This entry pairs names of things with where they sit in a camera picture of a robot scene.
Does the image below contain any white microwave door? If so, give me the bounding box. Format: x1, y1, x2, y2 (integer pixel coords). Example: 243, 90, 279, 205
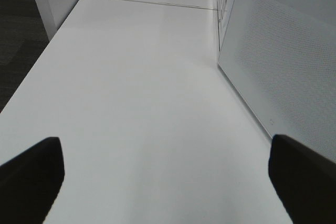
217, 0, 336, 141

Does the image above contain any white microwave oven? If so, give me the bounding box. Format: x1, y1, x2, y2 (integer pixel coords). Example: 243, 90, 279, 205
216, 0, 336, 141

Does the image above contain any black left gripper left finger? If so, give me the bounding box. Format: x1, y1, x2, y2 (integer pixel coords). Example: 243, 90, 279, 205
1, 137, 65, 223

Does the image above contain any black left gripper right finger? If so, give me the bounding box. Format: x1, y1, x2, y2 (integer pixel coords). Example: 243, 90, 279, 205
268, 134, 335, 223

